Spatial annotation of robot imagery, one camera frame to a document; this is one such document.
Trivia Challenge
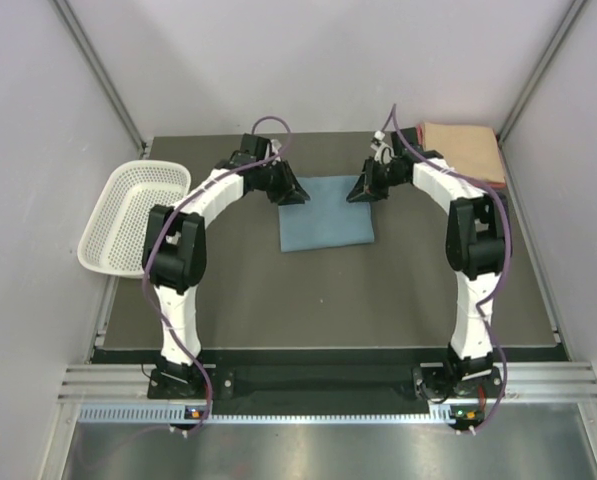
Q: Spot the blue t shirt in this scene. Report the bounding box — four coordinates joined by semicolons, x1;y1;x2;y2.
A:
278;175;375;253

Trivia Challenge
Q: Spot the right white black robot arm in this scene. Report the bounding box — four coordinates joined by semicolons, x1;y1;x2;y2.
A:
346;129;512;403

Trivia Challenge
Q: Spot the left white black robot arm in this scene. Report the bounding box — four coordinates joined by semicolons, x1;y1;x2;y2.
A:
142;134;310;398

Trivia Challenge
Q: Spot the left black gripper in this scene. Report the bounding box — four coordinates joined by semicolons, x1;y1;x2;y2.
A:
254;158;309;205

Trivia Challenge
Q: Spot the white perforated plastic basket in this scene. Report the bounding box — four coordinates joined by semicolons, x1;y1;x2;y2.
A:
77;160;192;279

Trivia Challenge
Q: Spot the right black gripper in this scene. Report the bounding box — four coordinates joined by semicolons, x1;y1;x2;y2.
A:
347;156;407;204

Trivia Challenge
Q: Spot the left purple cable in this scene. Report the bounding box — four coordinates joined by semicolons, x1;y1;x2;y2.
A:
142;116;293;435

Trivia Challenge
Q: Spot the folded peach t shirt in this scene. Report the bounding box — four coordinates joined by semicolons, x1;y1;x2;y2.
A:
419;121;506;184

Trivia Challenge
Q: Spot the left aluminium corner post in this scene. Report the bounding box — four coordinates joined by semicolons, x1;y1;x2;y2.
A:
49;0;147;154

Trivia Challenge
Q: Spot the folded pink t shirt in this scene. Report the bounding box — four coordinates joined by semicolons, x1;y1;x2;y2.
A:
410;123;507;190

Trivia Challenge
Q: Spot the slotted grey cable duct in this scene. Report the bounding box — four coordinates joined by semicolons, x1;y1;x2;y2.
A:
78;403;476;425

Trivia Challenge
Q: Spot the right aluminium corner post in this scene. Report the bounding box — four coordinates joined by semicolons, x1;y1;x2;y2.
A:
496;0;589;148

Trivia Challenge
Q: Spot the aluminium corner post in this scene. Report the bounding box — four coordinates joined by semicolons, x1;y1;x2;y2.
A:
49;0;147;154
496;0;589;148

